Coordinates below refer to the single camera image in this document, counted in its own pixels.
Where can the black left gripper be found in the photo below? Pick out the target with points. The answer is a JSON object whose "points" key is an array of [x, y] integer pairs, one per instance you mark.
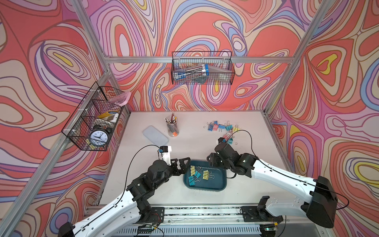
{"points": [[182, 169]]}

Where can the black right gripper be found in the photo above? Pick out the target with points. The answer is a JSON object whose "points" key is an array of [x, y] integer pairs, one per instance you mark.
{"points": [[213, 159]]}

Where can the green yellow binder clip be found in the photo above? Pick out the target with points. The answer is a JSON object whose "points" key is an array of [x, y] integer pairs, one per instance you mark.
{"points": [[207, 175]]}

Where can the dark teal storage tray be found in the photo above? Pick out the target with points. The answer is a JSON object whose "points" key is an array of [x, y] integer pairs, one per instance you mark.
{"points": [[202, 176]]}

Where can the blue binder clip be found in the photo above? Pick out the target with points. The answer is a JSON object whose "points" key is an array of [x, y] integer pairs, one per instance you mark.
{"points": [[207, 126], [221, 126]]}

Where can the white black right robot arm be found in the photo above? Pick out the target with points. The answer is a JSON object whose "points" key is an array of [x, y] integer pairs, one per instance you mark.
{"points": [[314, 199]]}

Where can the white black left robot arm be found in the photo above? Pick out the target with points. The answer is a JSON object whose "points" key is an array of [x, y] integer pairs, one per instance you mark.
{"points": [[130, 206]]}

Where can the yellow binder clip on table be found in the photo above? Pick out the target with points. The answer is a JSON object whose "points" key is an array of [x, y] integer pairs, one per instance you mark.
{"points": [[235, 128]]}

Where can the teal binder clip on table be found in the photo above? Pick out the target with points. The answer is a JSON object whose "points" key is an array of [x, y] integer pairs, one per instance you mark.
{"points": [[228, 126]]}

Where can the translucent blue box lid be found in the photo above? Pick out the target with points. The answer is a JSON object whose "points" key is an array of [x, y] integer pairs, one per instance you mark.
{"points": [[155, 136]]}

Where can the yellow white box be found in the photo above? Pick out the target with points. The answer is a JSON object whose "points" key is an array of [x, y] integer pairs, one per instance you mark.
{"points": [[110, 116]]}

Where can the clear cup with pens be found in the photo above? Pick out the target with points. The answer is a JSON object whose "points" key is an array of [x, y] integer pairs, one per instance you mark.
{"points": [[171, 123]]}

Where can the black alarm clock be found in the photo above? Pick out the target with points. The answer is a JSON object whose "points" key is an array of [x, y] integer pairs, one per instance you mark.
{"points": [[100, 136]]}

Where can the pink plastic item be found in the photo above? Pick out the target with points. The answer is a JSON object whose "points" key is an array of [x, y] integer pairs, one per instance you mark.
{"points": [[122, 99]]}

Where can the clear tube with pens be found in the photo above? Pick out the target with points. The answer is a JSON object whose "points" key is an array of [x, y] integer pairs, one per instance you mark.
{"points": [[198, 71]]}

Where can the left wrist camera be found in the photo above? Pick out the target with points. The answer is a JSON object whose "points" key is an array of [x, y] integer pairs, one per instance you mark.
{"points": [[165, 152]]}

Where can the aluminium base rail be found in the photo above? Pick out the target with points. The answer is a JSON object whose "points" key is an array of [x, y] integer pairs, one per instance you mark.
{"points": [[222, 221]]}

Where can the black wire basket left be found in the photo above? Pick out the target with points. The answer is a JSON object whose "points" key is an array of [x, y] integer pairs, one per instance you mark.
{"points": [[79, 126]]}

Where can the black wire basket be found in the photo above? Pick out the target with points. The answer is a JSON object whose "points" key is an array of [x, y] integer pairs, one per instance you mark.
{"points": [[221, 67], [79, 126]]}

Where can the black wire basket back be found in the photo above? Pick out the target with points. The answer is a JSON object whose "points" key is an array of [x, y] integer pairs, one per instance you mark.
{"points": [[221, 67]]}

